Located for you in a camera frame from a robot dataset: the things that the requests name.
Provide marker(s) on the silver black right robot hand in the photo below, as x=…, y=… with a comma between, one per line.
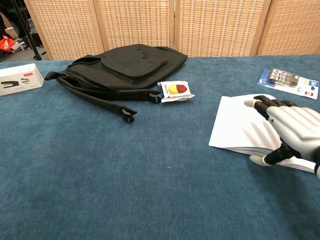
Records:
x=295, y=127

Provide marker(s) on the white and yellow booklet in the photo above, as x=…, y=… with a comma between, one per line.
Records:
x=237, y=125

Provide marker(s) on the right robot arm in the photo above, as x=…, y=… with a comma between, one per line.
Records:
x=318, y=171

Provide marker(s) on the binder clips blister pack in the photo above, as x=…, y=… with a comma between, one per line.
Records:
x=287, y=80

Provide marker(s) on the white red snack packet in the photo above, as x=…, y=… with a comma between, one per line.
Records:
x=176, y=91

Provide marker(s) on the black backpack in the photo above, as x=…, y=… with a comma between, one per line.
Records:
x=135, y=65

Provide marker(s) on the blue table mat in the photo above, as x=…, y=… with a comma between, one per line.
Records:
x=125, y=162

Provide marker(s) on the wicker folding screen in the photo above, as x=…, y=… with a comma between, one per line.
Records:
x=137, y=22

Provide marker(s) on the white stapler box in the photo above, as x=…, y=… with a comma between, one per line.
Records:
x=17, y=80

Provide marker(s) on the black tripod stand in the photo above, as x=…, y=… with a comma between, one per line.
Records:
x=26, y=27

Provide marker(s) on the orange plastic bag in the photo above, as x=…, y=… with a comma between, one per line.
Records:
x=6, y=45

